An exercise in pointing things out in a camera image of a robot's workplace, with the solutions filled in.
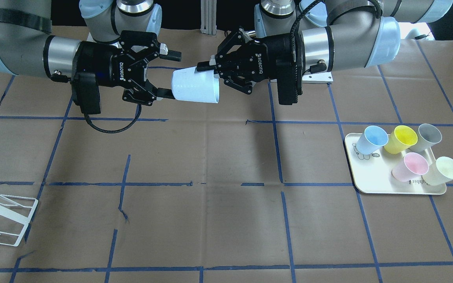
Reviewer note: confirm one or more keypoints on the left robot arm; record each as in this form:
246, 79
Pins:
315, 36

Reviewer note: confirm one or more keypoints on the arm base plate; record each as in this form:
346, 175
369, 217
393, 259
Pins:
318, 78

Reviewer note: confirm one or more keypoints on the grey plastic cup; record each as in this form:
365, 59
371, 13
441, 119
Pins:
427, 136

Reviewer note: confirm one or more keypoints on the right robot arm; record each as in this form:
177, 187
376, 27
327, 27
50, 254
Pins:
28, 47

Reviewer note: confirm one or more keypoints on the yellow plastic cup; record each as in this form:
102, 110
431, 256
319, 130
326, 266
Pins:
401, 138

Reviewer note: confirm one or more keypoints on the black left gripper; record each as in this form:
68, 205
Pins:
270, 54

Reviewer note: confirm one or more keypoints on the cream plastic tray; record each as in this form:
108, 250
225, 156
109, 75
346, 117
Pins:
373, 173

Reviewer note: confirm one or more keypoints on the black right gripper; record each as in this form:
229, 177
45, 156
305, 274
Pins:
101, 63

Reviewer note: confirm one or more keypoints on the blue cup on tray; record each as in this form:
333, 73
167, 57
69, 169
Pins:
372, 139

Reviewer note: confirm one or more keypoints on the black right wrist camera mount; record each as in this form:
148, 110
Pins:
86, 92

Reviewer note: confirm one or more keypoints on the pink plastic cup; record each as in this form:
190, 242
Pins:
411, 166

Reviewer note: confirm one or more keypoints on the white wire cup rack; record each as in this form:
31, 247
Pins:
16, 213

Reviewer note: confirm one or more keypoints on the aluminium frame post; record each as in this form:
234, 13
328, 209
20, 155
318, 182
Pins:
208, 17

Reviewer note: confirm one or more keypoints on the light blue cup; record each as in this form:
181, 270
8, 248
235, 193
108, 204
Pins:
190, 85

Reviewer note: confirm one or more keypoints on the pale green plastic cup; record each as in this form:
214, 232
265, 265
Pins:
440, 171

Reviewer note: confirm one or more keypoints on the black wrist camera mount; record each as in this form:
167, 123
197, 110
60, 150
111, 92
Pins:
289, 80
86, 92

